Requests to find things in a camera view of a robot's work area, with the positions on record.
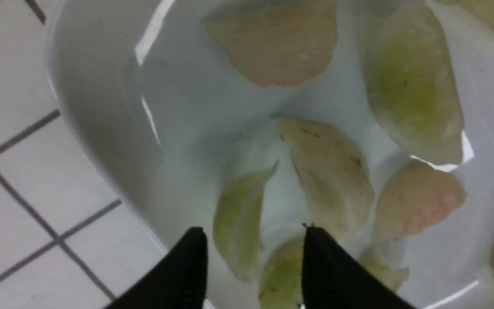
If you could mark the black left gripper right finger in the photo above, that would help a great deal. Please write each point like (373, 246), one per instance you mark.
(332, 279)

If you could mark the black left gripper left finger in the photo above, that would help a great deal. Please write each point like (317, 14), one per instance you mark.
(178, 281)

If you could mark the small dumpling plate bottom edge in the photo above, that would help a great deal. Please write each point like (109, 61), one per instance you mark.
(373, 262)

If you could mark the green dumpling plate bottom edge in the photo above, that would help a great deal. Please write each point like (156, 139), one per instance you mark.
(280, 283)

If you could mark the green dumpling plate lower left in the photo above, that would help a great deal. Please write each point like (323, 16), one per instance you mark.
(237, 221)

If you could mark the pale dumpling plate centre left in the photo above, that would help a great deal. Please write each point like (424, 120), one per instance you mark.
(333, 175)

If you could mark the pink dumpling plate bottom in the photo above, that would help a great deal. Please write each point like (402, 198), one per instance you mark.
(416, 197)

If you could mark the pink dumpling plate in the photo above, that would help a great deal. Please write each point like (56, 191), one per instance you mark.
(285, 44)
(416, 197)

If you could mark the white square plate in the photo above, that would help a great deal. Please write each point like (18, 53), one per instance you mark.
(255, 119)

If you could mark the pink dumpling plate top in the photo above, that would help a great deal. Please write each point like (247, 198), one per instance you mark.
(285, 44)

